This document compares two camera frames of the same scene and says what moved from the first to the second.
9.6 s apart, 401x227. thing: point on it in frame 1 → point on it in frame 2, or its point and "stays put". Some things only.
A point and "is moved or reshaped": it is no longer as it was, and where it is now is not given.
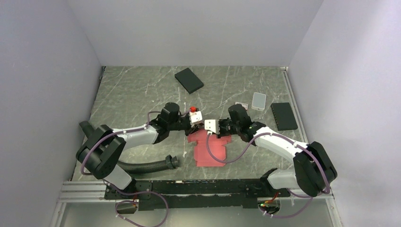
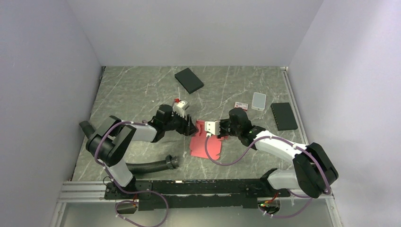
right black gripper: x=218 y=136 stays put
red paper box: x=217 y=150 is moved or reshaped
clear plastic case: x=258 y=101 stays put
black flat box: x=188 y=80 stays put
